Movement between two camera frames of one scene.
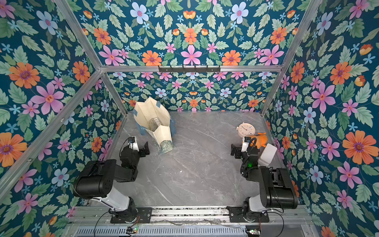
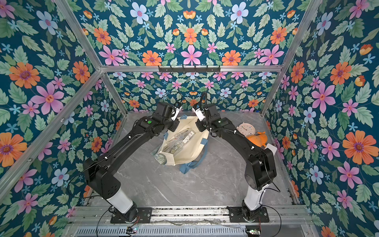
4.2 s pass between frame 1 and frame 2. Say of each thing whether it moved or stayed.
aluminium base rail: stayed
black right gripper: moved
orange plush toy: stayed
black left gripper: moved
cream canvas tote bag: moved
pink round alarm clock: stayed
